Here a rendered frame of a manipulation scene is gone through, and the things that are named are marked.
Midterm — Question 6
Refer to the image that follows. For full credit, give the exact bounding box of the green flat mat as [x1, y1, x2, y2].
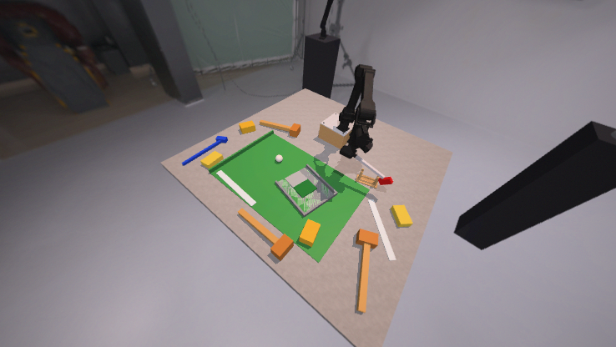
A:
[209, 133, 369, 263]

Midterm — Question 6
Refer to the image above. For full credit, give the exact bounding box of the white flat bar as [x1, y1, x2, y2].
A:
[368, 199, 396, 261]
[217, 170, 256, 207]

